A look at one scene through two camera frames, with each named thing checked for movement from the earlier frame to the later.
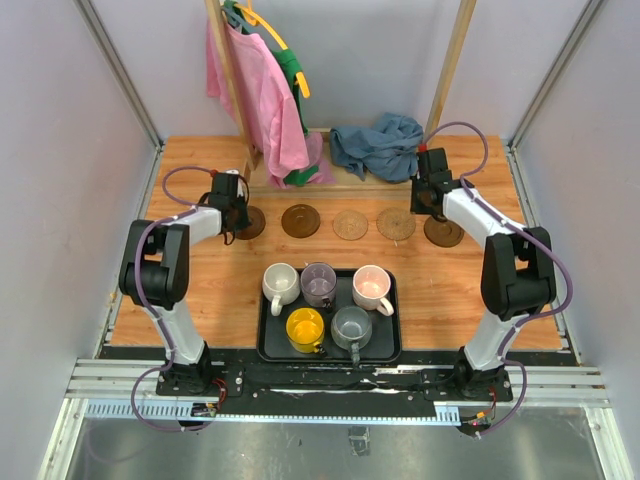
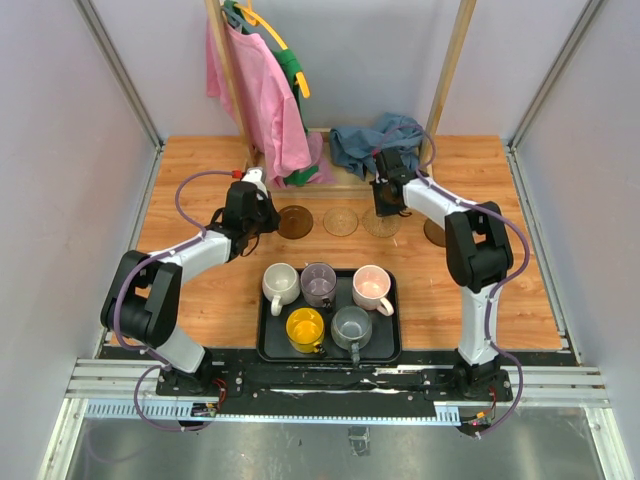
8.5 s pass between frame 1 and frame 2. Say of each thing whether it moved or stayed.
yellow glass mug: stayed
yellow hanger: stayed
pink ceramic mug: stayed
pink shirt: stayed
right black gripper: moved
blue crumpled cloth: stayed
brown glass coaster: moved
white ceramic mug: stayed
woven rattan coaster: moved
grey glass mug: stayed
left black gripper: moved
